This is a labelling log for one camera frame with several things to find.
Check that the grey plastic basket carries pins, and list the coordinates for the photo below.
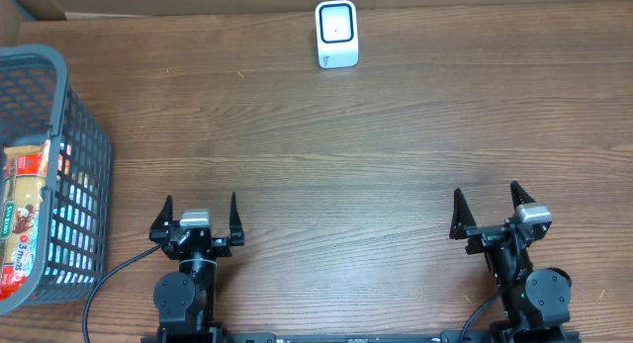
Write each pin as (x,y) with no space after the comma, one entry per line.
(39,104)

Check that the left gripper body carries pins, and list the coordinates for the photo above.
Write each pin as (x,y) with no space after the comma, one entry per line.
(196,239)

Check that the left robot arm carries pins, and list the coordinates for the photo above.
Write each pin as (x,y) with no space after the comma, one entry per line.
(186,299)

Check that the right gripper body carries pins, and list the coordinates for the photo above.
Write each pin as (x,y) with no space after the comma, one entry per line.
(485,239)

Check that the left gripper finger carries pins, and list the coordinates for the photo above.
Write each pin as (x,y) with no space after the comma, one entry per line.
(235,225)
(165,216)

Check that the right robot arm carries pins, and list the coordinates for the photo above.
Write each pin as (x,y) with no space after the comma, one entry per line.
(535,302)

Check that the spaghetti packet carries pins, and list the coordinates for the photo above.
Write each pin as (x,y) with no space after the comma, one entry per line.
(25,172)

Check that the white barcode scanner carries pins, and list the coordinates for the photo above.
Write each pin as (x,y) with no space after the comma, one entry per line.
(336,34)

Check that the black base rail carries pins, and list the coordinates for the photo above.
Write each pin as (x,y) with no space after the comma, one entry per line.
(361,338)

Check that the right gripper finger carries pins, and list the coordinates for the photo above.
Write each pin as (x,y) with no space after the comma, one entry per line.
(519,195)
(462,218)

